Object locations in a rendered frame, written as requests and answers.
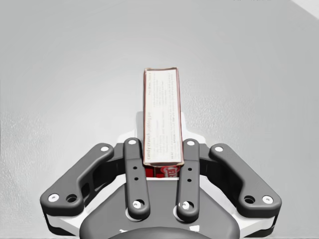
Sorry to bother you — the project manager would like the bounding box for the red and white carton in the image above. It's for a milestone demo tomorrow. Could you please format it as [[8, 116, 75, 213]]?
[[143, 66, 185, 179]]

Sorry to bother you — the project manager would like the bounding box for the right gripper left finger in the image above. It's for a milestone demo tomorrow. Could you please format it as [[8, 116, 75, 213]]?
[[39, 111, 151, 221]]

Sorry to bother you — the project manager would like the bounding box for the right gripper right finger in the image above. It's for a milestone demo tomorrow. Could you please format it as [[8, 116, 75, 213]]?
[[175, 112, 283, 221]]

